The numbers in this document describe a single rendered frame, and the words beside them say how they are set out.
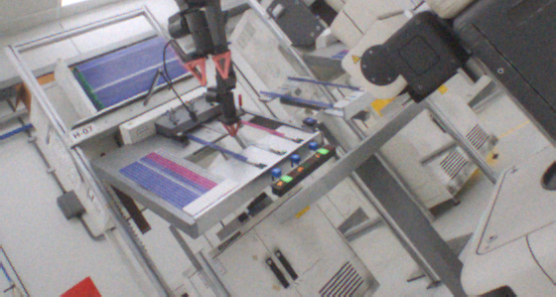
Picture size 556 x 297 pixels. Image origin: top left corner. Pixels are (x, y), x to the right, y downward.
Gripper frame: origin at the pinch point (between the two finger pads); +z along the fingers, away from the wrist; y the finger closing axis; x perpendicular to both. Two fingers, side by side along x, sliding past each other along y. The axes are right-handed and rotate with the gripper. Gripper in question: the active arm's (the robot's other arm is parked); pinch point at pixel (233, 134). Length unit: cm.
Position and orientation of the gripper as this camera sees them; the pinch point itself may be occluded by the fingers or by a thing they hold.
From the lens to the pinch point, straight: 194.9
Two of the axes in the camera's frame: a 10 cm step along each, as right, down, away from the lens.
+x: 7.0, 2.0, -6.8
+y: -7.0, 3.7, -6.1
